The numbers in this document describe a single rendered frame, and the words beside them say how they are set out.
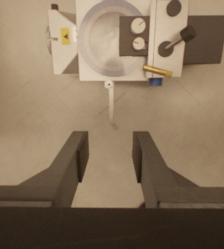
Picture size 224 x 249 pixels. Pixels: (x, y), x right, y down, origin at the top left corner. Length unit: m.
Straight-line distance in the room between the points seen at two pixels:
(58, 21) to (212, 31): 0.21
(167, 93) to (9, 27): 0.31
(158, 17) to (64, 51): 0.13
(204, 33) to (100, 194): 0.36
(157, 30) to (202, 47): 0.08
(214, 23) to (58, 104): 0.28
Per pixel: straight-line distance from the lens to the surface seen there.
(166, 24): 0.24
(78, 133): 0.15
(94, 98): 0.35
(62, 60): 0.28
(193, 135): 0.40
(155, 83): 0.27
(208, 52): 0.30
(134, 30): 0.22
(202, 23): 0.30
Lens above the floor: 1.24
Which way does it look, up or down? 73 degrees down
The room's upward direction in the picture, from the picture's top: 177 degrees counter-clockwise
